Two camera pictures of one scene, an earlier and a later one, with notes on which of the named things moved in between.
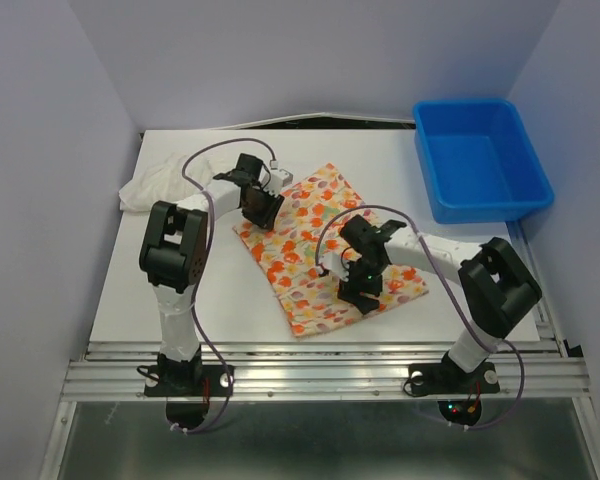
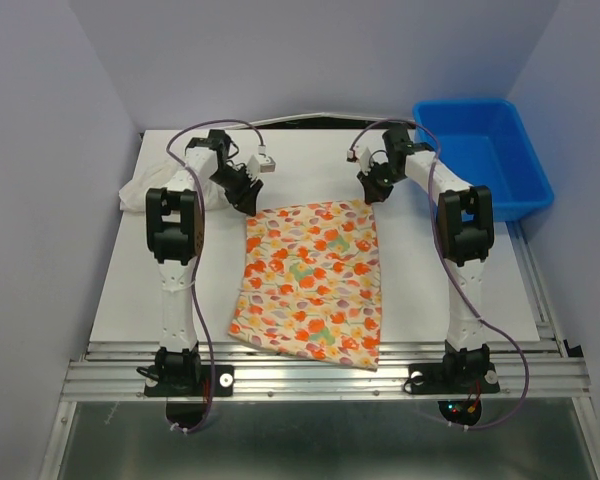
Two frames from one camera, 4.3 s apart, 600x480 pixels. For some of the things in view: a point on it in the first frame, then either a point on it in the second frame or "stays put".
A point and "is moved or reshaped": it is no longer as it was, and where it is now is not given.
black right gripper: (350, 292) to (371, 190)
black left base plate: (189, 381) stays put
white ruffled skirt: (165, 182) stays put
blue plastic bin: (478, 162) stays put
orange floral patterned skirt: (292, 255) is moved or reshaped
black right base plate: (452, 379) stays put
